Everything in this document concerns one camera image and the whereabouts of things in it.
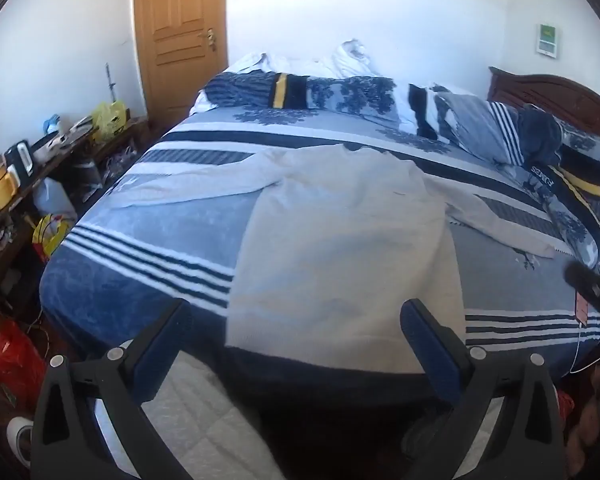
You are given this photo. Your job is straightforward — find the orange phone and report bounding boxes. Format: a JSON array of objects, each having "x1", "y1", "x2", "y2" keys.
[{"x1": 574, "y1": 292, "x2": 588, "y2": 326}]

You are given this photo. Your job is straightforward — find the beige knit sweater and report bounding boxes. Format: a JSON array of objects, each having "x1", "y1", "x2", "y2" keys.
[{"x1": 110, "y1": 145, "x2": 554, "y2": 374}]

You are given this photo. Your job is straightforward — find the rolled blue patterned quilt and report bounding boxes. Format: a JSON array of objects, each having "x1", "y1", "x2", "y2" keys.
[{"x1": 193, "y1": 70, "x2": 600, "y2": 268}]

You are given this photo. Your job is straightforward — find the green wall thermostat panel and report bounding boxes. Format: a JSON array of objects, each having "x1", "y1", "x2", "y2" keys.
[{"x1": 536, "y1": 24, "x2": 558, "y2": 58}]

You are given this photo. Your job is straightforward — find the yellow plastic bag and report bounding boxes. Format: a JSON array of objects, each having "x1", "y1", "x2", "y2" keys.
[{"x1": 92, "y1": 101, "x2": 128, "y2": 136}]

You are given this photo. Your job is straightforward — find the yellow container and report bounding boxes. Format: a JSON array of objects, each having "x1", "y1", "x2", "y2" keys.
[{"x1": 0, "y1": 164, "x2": 20, "y2": 211}]

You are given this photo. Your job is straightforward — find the grey striped pillow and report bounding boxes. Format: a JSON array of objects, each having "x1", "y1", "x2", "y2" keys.
[{"x1": 432, "y1": 92, "x2": 524, "y2": 166}]

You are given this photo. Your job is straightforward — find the cluttered dark side table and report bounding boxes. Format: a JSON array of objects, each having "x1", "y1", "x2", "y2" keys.
[{"x1": 0, "y1": 118, "x2": 155, "y2": 311}]

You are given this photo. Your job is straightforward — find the red plastic bag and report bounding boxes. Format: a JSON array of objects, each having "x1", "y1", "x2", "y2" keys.
[{"x1": 0, "y1": 320, "x2": 46, "y2": 413}]

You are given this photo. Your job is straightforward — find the white charging cable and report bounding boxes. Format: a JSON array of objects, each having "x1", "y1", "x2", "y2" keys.
[{"x1": 568, "y1": 318, "x2": 600, "y2": 376}]

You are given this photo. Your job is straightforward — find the dark wooden headboard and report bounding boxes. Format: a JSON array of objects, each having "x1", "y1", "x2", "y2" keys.
[{"x1": 488, "y1": 66, "x2": 600, "y2": 136}]

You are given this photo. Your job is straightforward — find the wooden door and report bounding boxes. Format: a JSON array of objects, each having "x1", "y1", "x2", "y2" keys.
[{"x1": 134, "y1": 0, "x2": 227, "y2": 132}]

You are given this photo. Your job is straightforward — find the grey quilted trousers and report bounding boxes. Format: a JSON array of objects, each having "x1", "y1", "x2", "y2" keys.
[{"x1": 142, "y1": 352, "x2": 284, "y2": 479}]

